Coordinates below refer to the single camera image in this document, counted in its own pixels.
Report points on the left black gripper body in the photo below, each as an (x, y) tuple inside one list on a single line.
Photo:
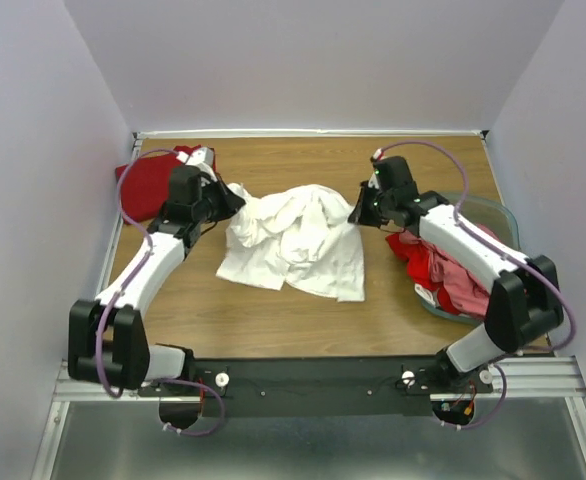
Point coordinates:
[(211, 193)]

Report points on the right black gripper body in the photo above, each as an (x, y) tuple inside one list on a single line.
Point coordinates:
[(371, 212)]

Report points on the white t shirt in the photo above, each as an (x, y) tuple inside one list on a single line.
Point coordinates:
[(300, 237)]

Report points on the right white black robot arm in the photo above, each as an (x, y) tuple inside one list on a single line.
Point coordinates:
[(523, 292)]

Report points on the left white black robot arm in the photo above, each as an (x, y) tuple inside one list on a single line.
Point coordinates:
[(107, 343)]

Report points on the folded dark red t shirt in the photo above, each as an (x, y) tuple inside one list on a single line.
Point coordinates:
[(156, 178)]

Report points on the teal laundry basket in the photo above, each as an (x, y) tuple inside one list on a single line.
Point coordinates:
[(501, 223)]

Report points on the pink t shirt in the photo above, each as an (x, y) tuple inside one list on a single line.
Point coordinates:
[(466, 293)]

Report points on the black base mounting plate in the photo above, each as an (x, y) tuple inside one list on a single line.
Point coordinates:
[(330, 386)]

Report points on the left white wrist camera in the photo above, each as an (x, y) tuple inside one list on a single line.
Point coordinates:
[(202, 158)]

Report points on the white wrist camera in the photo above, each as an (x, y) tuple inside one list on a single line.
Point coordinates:
[(378, 161), (202, 158)]

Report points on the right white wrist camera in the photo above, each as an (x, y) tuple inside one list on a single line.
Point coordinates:
[(378, 161)]

